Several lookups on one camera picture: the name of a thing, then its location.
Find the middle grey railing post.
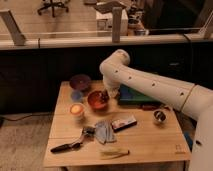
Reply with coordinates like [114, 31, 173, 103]
[112, 7, 122, 43]

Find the bunch of dark grapes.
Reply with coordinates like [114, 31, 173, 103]
[99, 90, 109, 103]

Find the purple bowl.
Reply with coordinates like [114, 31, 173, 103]
[69, 74, 91, 91]

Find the red bowl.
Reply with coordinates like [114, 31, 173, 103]
[87, 91, 108, 110]

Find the left grey railing post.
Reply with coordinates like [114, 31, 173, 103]
[0, 9, 26, 46]

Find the black office chair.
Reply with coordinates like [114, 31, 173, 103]
[37, 0, 69, 17]

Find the black white rectangular box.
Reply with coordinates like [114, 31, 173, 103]
[111, 116, 137, 132]

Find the small blue cup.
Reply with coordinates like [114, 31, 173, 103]
[71, 90, 83, 102]

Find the black cable on floor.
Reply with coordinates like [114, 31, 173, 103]
[0, 112, 54, 123]

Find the dark red small object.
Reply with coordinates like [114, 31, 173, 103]
[141, 105, 170, 111]

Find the grey folded cloth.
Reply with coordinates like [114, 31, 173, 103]
[95, 121, 116, 144]

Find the green plastic bin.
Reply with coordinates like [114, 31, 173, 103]
[118, 85, 157, 105]

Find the white cup orange inside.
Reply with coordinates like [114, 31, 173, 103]
[70, 103, 84, 120]

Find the black handled kitchen tool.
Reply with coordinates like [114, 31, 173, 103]
[50, 125, 96, 154]

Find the small metal cup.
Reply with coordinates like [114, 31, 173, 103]
[153, 111, 166, 125]

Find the grey railing post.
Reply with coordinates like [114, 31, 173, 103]
[112, 7, 122, 43]
[0, 9, 26, 46]

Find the white cardboard box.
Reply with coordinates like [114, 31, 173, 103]
[96, 10, 128, 36]

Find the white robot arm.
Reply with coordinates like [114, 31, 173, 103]
[99, 49, 213, 171]

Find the blue object beside table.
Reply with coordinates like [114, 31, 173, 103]
[184, 133, 193, 151]

